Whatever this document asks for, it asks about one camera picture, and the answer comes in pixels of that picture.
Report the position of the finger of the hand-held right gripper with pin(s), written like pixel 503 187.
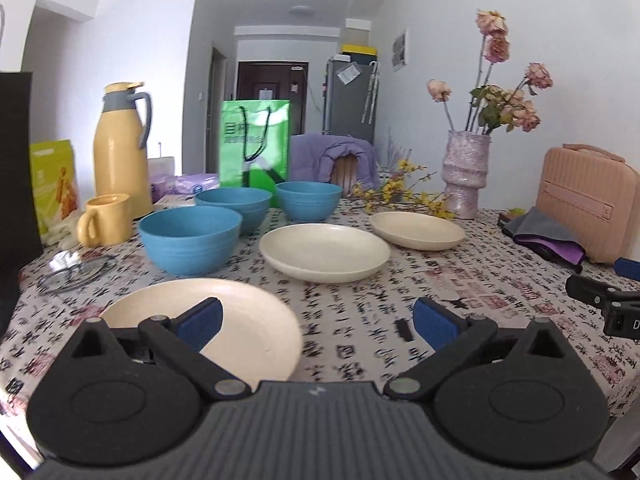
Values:
pixel 628 267
pixel 587 290

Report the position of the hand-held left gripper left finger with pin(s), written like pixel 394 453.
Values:
pixel 202 322

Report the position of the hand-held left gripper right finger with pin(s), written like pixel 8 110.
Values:
pixel 432 322

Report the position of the cream plate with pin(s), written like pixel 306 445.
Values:
pixel 325 252
pixel 417 230
pixel 250 320

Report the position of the blue bowl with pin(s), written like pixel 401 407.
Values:
pixel 190 245
pixel 240 210
pixel 307 205

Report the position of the small black clip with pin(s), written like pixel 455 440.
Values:
pixel 404 330

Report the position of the purple cloth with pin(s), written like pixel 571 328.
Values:
pixel 565 250

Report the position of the printed tablecloth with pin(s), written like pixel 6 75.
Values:
pixel 475 280

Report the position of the pink hard case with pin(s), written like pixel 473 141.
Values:
pixel 585 200

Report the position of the grey cloth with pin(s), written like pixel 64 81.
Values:
pixel 540 225

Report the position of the small dark box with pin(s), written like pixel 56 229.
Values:
pixel 510 217

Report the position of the yellow flower branch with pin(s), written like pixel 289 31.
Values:
pixel 400 195

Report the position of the clear glass dish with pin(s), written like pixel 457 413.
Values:
pixel 75 272

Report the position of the yellow mug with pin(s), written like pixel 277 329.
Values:
pixel 110 220

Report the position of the purple tissue pack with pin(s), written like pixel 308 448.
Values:
pixel 185 183

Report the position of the pink textured vase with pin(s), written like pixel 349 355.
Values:
pixel 465 175

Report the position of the green shopping bag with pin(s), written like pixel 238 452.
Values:
pixel 235 160

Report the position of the wooden chair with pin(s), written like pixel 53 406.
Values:
pixel 346 172

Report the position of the yellow thermos jug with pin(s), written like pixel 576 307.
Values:
pixel 120 160

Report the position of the purple jacket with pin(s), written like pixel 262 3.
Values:
pixel 310 155

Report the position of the dried rose bouquet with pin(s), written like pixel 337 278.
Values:
pixel 500 110

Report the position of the yellow-green box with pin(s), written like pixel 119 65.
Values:
pixel 50 180

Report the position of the grey refrigerator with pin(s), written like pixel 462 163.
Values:
pixel 345 110

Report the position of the grey interior door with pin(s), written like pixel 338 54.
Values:
pixel 217 85

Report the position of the dark brown door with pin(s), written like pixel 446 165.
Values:
pixel 250 80

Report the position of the yellow box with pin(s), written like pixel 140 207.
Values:
pixel 359 50

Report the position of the ceiling lamp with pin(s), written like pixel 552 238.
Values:
pixel 301 10

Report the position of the wall picture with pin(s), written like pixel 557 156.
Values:
pixel 400 50

